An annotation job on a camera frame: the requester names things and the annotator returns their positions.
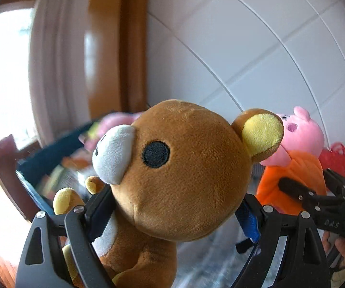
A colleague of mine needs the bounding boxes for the pink pig plush orange dress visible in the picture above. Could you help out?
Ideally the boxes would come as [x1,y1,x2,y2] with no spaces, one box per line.
[255,106,327,215]

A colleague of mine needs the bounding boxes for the brown teddy bear plush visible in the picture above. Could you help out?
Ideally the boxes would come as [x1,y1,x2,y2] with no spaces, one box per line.
[53,99,285,288]

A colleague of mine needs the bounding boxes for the right hand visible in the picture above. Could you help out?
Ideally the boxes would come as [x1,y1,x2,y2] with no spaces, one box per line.
[322,231,345,273]

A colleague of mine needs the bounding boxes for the red plastic toy case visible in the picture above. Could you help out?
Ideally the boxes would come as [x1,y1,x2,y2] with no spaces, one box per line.
[319,142,345,177]

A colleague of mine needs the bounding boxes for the blue plastic crate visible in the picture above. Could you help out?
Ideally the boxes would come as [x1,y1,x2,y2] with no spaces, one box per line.
[16,121,96,215]

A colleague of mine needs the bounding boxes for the white curtain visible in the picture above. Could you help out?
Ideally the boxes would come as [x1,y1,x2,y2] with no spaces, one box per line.
[29,0,90,146]

